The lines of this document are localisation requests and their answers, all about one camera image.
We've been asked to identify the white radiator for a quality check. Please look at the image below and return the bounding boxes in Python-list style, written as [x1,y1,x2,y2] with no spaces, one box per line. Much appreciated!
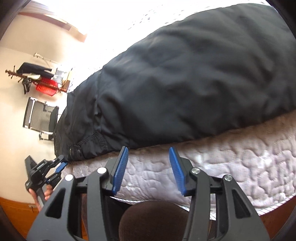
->
[52,67,72,86]

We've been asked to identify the black mesh office chair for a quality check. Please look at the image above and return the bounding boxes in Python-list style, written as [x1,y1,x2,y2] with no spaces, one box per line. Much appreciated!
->
[23,97,59,141]

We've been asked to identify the black garment on rack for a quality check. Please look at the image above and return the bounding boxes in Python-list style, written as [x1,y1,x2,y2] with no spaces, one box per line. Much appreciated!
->
[16,62,54,79]

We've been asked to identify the black pants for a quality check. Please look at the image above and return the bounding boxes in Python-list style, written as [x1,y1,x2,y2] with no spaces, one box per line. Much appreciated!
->
[54,4,295,161]

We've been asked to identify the wooden coat rack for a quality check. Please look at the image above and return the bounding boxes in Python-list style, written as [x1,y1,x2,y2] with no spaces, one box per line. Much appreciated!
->
[5,70,70,93]

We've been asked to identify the white quilted bedspread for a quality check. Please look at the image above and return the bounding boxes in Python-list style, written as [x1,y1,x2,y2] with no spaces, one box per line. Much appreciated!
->
[62,113,296,216]

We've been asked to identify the left hand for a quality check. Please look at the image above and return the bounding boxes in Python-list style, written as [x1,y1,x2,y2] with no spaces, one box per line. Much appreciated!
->
[28,184,54,212]

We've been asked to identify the red bag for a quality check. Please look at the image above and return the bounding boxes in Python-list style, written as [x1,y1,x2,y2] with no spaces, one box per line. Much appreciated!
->
[36,78,58,96]

